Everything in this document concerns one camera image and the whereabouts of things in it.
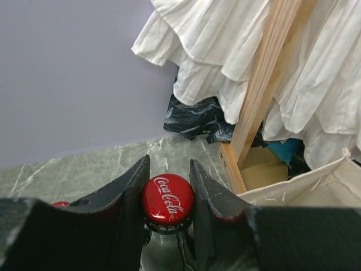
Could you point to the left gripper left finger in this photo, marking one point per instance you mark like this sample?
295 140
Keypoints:
100 231

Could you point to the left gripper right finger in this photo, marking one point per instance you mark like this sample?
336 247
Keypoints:
230 234

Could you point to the coca-cola glass bottle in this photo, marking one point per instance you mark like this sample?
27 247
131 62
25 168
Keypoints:
62 204
168 201

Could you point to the beige canvas tote bag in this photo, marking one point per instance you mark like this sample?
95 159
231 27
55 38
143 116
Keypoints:
336 184

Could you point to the teal blue garment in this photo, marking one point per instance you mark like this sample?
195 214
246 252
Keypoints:
284 150

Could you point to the dark shark print garment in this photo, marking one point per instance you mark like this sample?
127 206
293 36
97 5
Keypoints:
206 117

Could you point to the white pleated garment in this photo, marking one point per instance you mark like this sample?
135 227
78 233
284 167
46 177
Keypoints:
215 45

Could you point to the wooden clothes rack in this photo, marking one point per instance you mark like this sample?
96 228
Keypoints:
285 24

